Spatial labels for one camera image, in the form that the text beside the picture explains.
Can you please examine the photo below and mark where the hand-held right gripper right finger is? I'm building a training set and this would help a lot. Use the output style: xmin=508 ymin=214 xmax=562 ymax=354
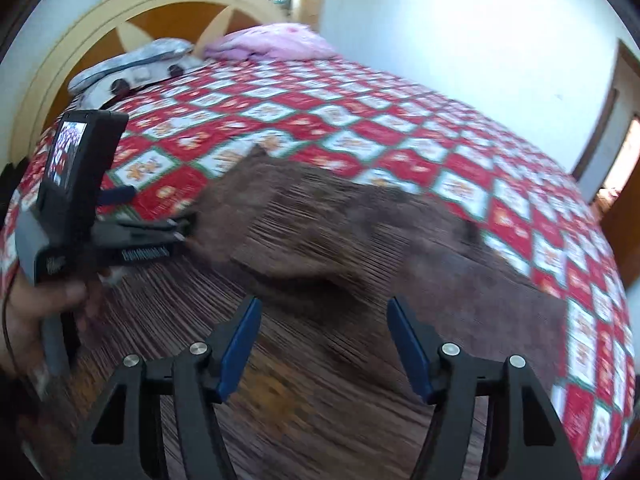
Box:
xmin=386 ymin=295 xmax=583 ymax=480

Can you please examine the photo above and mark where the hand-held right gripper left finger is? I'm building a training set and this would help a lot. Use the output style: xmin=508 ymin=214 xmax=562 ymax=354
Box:
xmin=75 ymin=296 xmax=263 ymax=480

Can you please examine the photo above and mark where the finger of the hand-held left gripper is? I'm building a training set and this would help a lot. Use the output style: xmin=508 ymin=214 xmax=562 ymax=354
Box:
xmin=95 ymin=212 xmax=198 ymax=268
xmin=97 ymin=186 xmax=137 ymax=207

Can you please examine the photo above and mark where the brown striped knit garment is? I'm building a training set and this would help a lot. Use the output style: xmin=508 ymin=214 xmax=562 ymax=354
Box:
xmin=45 ymin=144 xmax=571 ymax=480

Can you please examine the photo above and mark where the person's left hand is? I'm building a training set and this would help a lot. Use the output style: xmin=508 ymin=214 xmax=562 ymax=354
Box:
xmin=0 ymin=267 xmax=116 ymax=376

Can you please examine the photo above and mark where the grey white pillow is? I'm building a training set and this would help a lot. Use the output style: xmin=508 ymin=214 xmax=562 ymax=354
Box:
xmin=67 ymin=37 xmax=201 ymax=108

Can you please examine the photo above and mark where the cream wooden headboard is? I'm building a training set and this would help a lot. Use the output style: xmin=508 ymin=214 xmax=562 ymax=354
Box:
xmin=9 ymin=0 xmax=288 ymax=171

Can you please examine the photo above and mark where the pink pillow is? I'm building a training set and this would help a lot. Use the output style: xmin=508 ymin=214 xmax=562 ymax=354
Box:
xmin=202 ymin=22 xmax=337 ymax=63

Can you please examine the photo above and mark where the red checked printed blanket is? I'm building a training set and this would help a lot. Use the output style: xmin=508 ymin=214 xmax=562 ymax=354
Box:
xmin=0 ymin=52 xmax=638 ymax=480

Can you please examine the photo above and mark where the brown wooden door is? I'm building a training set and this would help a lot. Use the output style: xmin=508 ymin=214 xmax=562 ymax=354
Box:
xmin=600 ymin=195 xmax=640 ymax=241

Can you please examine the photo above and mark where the brown wooden door frame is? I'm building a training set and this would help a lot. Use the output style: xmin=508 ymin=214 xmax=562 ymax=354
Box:
xmin=570 ymin=40 xmax=640 ymax=181

